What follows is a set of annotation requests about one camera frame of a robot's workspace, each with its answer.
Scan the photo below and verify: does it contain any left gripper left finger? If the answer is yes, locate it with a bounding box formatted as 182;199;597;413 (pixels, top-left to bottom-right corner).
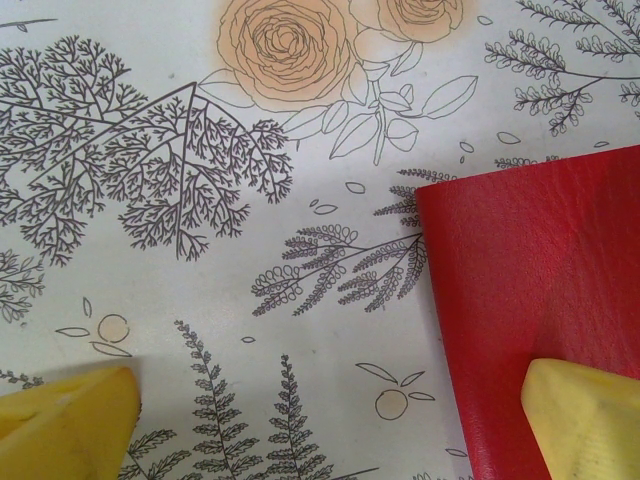
0;366;142;480

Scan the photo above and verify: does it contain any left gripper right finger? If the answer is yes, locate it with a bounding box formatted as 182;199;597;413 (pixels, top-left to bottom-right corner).
519;356;640;480

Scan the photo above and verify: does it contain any red leather card holder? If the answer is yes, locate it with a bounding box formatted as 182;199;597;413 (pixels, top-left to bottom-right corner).
414;146;640;480

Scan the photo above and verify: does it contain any floral patterned table cover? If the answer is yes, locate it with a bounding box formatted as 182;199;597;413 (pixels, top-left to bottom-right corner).
0;0;640;480

